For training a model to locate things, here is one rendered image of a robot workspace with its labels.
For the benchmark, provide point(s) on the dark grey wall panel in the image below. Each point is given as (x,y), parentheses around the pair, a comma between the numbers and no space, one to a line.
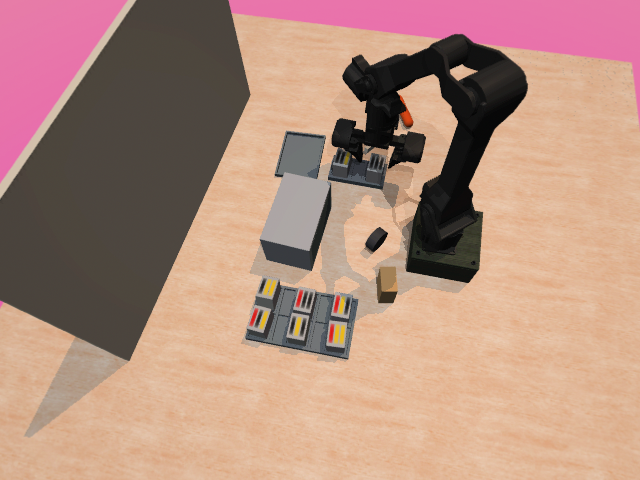
(95,209)

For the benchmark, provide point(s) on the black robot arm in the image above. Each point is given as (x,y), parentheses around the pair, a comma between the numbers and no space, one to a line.
(480,102)

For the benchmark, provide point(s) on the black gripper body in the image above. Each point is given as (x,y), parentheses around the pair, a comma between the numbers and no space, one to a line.
(410,146)

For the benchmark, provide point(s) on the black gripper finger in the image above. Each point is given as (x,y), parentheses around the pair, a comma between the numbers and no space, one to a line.
(356,152)
(395,159)

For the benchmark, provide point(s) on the dark grey slotted rack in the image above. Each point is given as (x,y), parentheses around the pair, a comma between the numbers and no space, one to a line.
(318,331)

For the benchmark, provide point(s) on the red-handled screwdriver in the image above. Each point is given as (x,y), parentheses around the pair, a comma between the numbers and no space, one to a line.
(406,117)

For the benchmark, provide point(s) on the black cylinder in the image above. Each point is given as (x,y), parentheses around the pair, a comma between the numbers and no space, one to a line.
(376,239)

